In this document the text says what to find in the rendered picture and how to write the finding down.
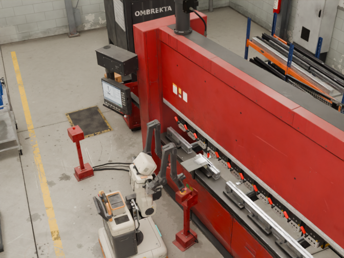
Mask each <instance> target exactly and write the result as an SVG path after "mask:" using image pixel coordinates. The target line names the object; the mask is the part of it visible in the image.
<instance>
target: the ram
mask: <svg viewBox="0 0 344 258"><path fill-rule="evenodd" d="M161 61H162V86H163V98H164V99H165V100H166V101H168V102H169V103H170V104H171V105H172V106H174V107H175V108H176V109H177V110H178V111H179V112H181V113H182V114H183V115H184V116H185V117H187V118H188V119H189V120H190V121H191V122H192V123H194V124H195V125H196V126H197V127H198V128H200V129H201V130H202V131H203V132H204V133H206V134H207V135H208V136H209V137H210V138H211V139H213V140H214V141H215V142H216V143H217V144H219V145H220V146H221V147H222V148H223V149H224V150H226V151H227V152H228V153H230V154H231V155H232V156H233V157H234V158H236V159H237V160H238V161H239V162H240V163H242V164H243V165H244V166H245V167H246V168H247V169H249V170H250V171H251V172H252V173H253V174H254V175H256V176H257V177H258V178H259V179H260V180H262V181H263V182H264V183H265V184H266V185H268V186H269V187H270V188H271V189H272V190H273V191H275V192H276V193H277V194H278V195H279V196H281V197H282V198H283V199H284V200H285V201H286V202H288V203H289V204H290V205H291V206H292V207H294V208H295V209H296V210H297V211H298V212H300V213H301V214H302V215H303V216H304V217H305V218H307V219H308V220H309V221H310V222H311V223H312V224H314V225H315V226H316V227H317V228H318V229H320V230H321V231H322V232H323V233H324V234H326V235H327V236H328V237H329V238H330V239H331V240H333V241H334V242H335V243H336V244H337V245H339V246H340V247H341V248H342V249H343V250H344V160H342V159H341V158H339V157H338V156H336V155H335V154H333V153H332V152H330V151H328V150H327V149H325V148H324V147H322V146H321V145H319V144H318V143H316V142H315V141H313V140H312V139H310V138H309V137H307V136H306V135H304V134H303V133H301V132H299V131H298V130H296V129H295V128H293V127H292V126H290V125H289V124H287V123H286V122H284V121H283V120H281V119H279V118H278V117H277V116H275V115H274V114H272V113H271V112H269V111H268V110H266V109H264V108H263V107H261V106H260V105H258V104H257V103H255V102H254V101H252V100H251V99H249V98H248V97H246V96H245V95H243V94H242V93H240V92H239V91H237V90H236V89H234V88H232V87H231V86H229V85H228V84H226V83H225V82H223V81H222V80H220V79H218V78H217V77H215V76H214V75H212V74H211V73H209V72H208V71H207V70H205V69H204V68H202V67H200V66H199V65H197V64H196V63H194V62H193V61H191V60H190V59H188V58H187V57H185V56H184V55H182V54H181V53H179V52H178V51H176V50H175V49H173V48H171V47H170V46H168V45H167V44H165V43H164V42H162V41H161ZM173 83H174V84H175V85H176V86H177V94H175V93H174V92H173ZM179 88H180V89H181V94H180V93H179ZM183 91H184V92H185V93H186V94H187V102H186V101H184V100H183ZM179 94H180V95H181V98H180V97H179ZM163 102H164V103H165V104H166V105H168V106H169V107H170V108H171V109H172V110H173V111H175V112H176V113H177V114H178V115H179V116H180V117H182V118H183V119H184V120H185V121H186V122H187V123H189V124H190V125H191V126H192V127H193V128H194V129H196V130H197V131H198V132H199V133H200V134H201V135H203V136H204V137H205V138H206V139H207V140H208V141H210V142H211V143H212V144H213V145H214V146H215V147H217V148H218V149H219V150H220V151H221V152H222V153H224V154H225V155H226V156H227V157H228V158H229V159H231V160H232V161H233V162H234V163H235V164H236V165H238V166H239V167H240V168H241V169H242V170H243V171H245V172H246V173H247V174H248V175H249V176H250V177H252V178H253V179H254V180H255V181H257V183H258V184H260V185H261V186H262V187H263V188H264V189H266V190H267V191H268V192H269V193H271V194H272V195H273V196H274V197H275V198H276V199H278V200H279V201H280V202H281V203H282V204H283V205H285V206H286V207H287V208H288V209H289V210H290V211H292V212H293V213H294V214H295V215H296V216H297V217H299V218H300V219H301V220H302V221H303V222H304V223H306V224H307V225H308V226H309V227H310V228H311V229H313V230H314V231H315V232H316V233H317V234H318V235H320V236H321V237H322V238H323V239H324V240H325V241H327V242H328V243H329V244H330V245H331V246H332V247H334V248H335V249H336V250H337V251H338V252H339V253H341V254H342V255H343V256H344V253H343V252H342V251H340V250H339V249H338V248H337V247H336V246H335V245H333V244H332V243H331V242H330V241H329V240H328V239H326V238H325V237H324V236H323V235H322V234H321V233H319V232H318V231H317V230H316V229H315V228H313V227H312V226H311V225H310V224H309V223H308V222H306V221H305V220H304V219H303V218H302V217H301V216H299V215H298V214H297V213H296V212H295V211H294V210H292V209H291V208H290V207H289V206H288V205H286V204H285V203H284V202H283V201H282V200H281V199H279V198H278V197H277V196H276V195H275V194H274V193H272V192H271V191H270V190H269V189H268V188H266V187H265V186H264V185H263V184H262V183H261V182H259V181H258V180H257V179H256V178H255V177H254V176H252V175H251V174H250V173H249V172H248V171H247V170H245V169H244V168H243V167H241V166H240V165H239V164H238V163H237V162H236V161H234V160H233V159H232V158H231V157H230V156H229V155H227V154H226V153H225V152H224V151H223V150H221V149H220V148H219V147H218V146H217V145H216V144H214V143H213V142H212V141H211V140H210V139H209V138H207V137H206V136H205V135H204V134H203V133H202V132H200V131H199V130H198V129H197V128H196V127H194V126H193V125H192V124H191V123H190V122H189V121H187V120H186V119H185V118H184V117H183V116H182V115H180V114H179V113H178V112H177V111H176V110H174V109H173V108H172V107H171V106H170V105H169V104H167V103H166V102H165V101H163Z"/></svg>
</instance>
